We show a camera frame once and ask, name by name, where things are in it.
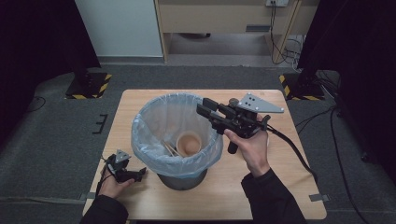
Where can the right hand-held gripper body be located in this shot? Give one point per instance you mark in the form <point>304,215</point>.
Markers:
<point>239,123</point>

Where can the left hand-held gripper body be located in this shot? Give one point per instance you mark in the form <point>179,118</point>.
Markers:
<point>120,169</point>

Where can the blue plastic bin liner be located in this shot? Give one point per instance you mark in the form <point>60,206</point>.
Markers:
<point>149,149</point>

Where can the brown paper cup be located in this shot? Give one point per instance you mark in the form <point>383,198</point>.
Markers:
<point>189,144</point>

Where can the dark grey trash bin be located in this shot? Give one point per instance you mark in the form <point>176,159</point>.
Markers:
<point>183,183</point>

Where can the person's left hand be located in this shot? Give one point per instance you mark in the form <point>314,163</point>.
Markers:
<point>110,187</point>

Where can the person's right hand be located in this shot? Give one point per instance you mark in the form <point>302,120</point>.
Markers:
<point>255,152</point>

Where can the dark round table grommet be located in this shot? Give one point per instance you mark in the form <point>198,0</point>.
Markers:
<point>233,100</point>

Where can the black stand with striped base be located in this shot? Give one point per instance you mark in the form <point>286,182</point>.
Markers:
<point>303,88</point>
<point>88,85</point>

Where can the light wooden desk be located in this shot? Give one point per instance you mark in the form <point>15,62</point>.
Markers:
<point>211,17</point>

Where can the black curtain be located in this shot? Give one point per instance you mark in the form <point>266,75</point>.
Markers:
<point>37,46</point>
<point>358,46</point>

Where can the white wall socket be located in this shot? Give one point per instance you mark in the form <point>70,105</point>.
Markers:
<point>277,2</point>

